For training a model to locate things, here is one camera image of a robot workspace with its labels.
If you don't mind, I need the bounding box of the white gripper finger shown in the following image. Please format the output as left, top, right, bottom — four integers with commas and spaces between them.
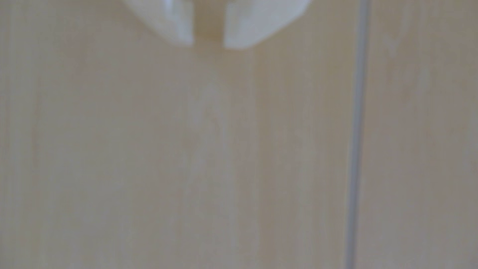
223, 0, 312, 50
122, 0, 195, 47

